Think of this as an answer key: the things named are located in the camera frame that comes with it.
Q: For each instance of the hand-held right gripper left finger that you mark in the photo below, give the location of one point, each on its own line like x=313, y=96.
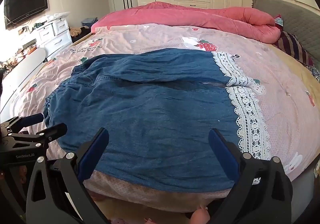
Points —
x=96, y=148

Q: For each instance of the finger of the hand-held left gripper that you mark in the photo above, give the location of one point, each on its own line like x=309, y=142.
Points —
x=32, y=118
x=53, y=131

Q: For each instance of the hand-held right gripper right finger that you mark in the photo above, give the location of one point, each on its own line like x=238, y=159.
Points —
x=222, y=148

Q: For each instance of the blue denim pants lace trim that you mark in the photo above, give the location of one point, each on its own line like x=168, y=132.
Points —
x=150, y=113

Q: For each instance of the white rounded board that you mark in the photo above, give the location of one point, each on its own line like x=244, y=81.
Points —
x=22, y=73

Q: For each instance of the cluttered desk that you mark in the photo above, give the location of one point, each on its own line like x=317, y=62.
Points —
x=17, y=55

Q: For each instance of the pink strawberry print bedspread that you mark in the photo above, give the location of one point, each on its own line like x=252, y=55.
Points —
x=275, y=103

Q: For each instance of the white drawer chest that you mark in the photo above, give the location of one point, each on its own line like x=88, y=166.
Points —
x=55, y=36

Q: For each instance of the brown fluffy cloth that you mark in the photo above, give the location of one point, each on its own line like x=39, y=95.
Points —
x=75, y=31

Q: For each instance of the white plastic bags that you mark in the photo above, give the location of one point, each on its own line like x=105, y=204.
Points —
x=56, y=16

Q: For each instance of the tan bed sheet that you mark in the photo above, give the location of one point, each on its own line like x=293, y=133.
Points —
x=295, y=66

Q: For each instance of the folded blue clothes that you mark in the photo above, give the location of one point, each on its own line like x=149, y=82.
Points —
x=88, y=22

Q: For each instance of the black flat television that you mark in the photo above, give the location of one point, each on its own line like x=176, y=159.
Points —
x=25, y=4

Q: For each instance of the blue patterned cloth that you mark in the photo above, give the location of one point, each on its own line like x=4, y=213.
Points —
x=314, y=72

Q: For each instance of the striped purple garment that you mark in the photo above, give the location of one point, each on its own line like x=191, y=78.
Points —
x=292, y=46

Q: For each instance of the teal patterned cloth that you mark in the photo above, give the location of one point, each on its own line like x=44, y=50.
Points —
x=278, y=22

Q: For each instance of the grey rug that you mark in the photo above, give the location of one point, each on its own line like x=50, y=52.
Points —
x=287, y=16

